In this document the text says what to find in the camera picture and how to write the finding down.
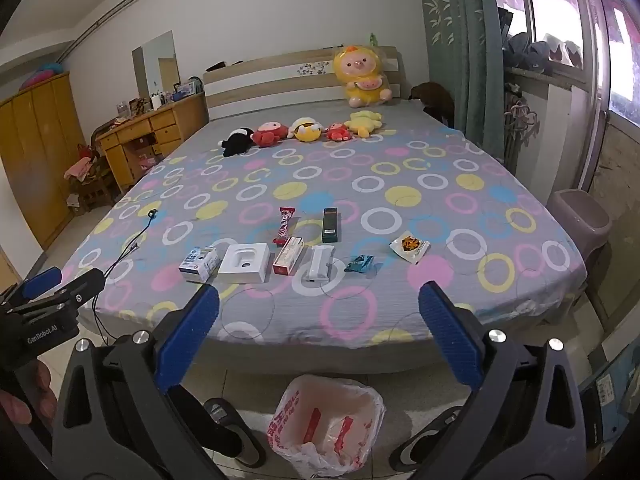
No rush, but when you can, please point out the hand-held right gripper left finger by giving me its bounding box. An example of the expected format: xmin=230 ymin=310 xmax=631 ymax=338
xmin=50 ymin=284 xmax=236 ymax=480

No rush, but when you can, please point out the blue-grey shoe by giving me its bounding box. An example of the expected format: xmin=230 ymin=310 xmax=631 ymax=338
xmin=525 ymin=41 xmax=554 ymax=73
xmin=505 ymin=32 xmax=531 ymax=68

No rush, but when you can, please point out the blue and white small box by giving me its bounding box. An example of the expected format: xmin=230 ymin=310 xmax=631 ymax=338
xmin=178 ymin=246 xmax=221 ymax=282

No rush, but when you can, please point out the wooden striped headboard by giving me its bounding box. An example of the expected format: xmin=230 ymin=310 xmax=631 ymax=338
xmin=202 ymin=46 xmax=405 ymax=123

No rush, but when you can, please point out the yellow wooden wardrobe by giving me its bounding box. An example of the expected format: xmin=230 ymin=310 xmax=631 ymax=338
xmin=0 ymin=72 xmax=88 ymax=251

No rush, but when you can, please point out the red crab plush toy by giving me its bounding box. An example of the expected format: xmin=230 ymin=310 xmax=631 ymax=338
xmin=251 ymin=121 xmax=291 ymax=148

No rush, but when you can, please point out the cardboard box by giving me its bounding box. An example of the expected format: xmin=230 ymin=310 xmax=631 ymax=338
xmin=580 ymin=345 xmax=640 ymax=456

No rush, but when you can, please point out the dark green long box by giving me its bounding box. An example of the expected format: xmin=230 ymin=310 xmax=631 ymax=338
xmin=321 ymin=207 xmax=341 ymax=243

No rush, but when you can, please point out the wooden dresser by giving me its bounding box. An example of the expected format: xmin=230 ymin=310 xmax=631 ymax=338
xmin=96 ymin=94 xmax=210 ymax=193

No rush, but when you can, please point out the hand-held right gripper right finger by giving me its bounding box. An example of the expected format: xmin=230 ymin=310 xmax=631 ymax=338
xmin=410 ymin=281 xmax=596 ymax=480

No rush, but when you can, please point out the red candy wrapper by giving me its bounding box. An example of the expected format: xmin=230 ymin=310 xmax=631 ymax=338
xmin=272 ymin=206 xmax=298 ymax=247

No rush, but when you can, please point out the large yellow plush doll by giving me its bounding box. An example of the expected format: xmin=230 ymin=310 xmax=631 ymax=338
xmin=332 ymin=42 xmax=396 ymax=109

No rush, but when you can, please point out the pink and blue bag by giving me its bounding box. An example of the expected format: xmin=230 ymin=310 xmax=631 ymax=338
xmin=20 ymin=62 xmax=66 ymax=92

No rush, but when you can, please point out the bed with circle-print sheet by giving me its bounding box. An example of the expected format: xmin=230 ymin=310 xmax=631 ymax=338
xmin=62 ymin=97 xmax=589 ymax=376

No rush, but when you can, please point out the trash bin with plastic bag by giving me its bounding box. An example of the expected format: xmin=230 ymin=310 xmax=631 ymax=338
xmin=267 ymin=374 xmax=385 ymax=479

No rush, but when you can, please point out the yellow and white plush toy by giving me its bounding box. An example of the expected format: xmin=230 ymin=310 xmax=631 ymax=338
xmin=290 ymin=116 xmax=323 ymax=143

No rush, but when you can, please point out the chair with clothes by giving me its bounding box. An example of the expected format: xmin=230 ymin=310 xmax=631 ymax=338
xmin=64 ymin=142 xmax=116 ymax=213

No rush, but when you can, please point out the red and white long box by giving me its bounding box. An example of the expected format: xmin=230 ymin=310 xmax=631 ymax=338
xmin=272 ymin=236 xmax=305 ymax=276

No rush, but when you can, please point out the wall mirror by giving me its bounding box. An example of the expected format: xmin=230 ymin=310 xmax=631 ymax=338
xmin=131 ymin=30 xmax=181 ymax=106

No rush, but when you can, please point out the window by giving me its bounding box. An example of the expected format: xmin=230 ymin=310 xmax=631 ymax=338
xmin=520 ymin=0 xmax=640 ymax=128

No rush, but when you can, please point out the white square box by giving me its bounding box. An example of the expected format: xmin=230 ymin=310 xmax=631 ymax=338
xmin=217 ymin=242 xmax=271 ymax=283

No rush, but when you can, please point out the black cable with clip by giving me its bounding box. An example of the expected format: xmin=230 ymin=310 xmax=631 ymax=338
xmin=92 ymin=208 xmax=159 ymax=346

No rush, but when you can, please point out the person's left hand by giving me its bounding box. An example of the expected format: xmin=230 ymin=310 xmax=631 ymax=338
xmin=0 ymin=360 xmax=60 ymax=432

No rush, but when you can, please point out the white and orange snack packet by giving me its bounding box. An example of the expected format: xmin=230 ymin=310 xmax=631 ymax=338
xmin=390 ymin=232 xmax=431 ymax=264

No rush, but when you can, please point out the green patterned curtain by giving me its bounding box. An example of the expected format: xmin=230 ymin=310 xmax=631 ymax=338
xmin=416 ymin=0 xmax=506 ymax=148

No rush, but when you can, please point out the black slipper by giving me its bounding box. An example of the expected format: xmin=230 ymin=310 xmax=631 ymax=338
xmin=389 ymin=406 xmax=466 ymax=472
xmin=202 ymin=397 xmax=267 ymax=467

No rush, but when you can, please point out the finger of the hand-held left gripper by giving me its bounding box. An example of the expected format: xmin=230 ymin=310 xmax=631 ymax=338
xmin=0 ymin=266 xmax=64 ymax=312
xmin=9 ymin=267 xmax=107 ymax=322

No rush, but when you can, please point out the clear plastic packet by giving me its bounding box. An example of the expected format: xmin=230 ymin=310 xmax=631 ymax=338
xmin=301 ymin=245 xmax=334 ymax=282

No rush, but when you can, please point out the black and white plush toy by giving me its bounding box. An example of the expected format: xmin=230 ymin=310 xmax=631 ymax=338
xmin=220 ymin=127 xmax=257 ymax=157

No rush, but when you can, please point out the dark brown cloth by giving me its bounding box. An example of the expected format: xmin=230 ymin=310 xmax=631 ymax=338
xmin=409 ymin=81 xmax=456 ymax=128

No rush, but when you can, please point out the yellow duck plush toy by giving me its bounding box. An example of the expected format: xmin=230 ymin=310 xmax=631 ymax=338
xmin=345 ymin=110 xmax=385 ymax=139

